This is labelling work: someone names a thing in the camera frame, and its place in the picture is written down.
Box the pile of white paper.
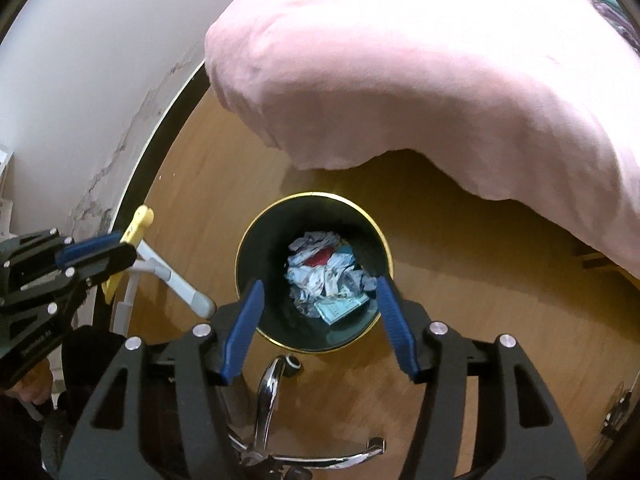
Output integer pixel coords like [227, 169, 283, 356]
[286, 231, 379, 319]

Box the teal packet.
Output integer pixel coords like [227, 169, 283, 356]
[315, 295, 372, 326]

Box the pink blanket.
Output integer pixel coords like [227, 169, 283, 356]
[204, 0, 640, 281]

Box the black trash bin gold rim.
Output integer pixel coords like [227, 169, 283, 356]
[235, 191, 395, 356]

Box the chrome chair base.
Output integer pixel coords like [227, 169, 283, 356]
[227, 354, 387, 470]

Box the small dark floor object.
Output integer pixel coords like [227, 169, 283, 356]
[599, 379, 640, 443]

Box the yellow and white plastic stand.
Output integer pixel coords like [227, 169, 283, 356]
[101, 205, 217, 334]

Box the red scrap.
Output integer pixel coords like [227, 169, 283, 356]
[305, 249, 337, 269]

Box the person's left hand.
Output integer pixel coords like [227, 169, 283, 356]
[15, 359, 54, 406]

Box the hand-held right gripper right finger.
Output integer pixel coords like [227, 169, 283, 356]
[375, 275, 586, 480]

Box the black baseboard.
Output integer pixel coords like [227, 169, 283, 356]
[92, 57, 213, 332]

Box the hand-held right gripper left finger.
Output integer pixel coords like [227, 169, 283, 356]
[59, 280, 266, 480]

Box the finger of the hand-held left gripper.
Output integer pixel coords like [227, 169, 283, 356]
[0, 244, 137, 319]
[0, 230, 124, 282]

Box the dark printed cloth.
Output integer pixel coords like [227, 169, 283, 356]
[555, 0, 640, 56]

